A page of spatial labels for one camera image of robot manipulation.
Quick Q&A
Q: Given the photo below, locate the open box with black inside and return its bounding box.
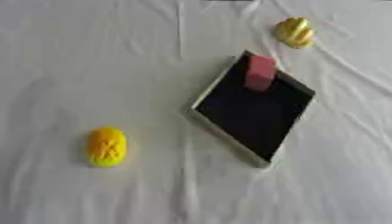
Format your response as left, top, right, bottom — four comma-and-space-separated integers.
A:
180, 49, 318, 169

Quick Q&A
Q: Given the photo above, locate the orange yellow oval toy fruit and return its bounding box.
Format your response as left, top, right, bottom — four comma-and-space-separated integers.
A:
84, 126, 129, 168

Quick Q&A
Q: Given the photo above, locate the yellow toy banana bunch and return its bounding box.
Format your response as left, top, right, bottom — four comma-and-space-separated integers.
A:
272, 17, 316, 50

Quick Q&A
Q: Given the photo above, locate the pink rectangular block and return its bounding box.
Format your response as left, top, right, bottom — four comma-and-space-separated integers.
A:
243, 55, 279, 92

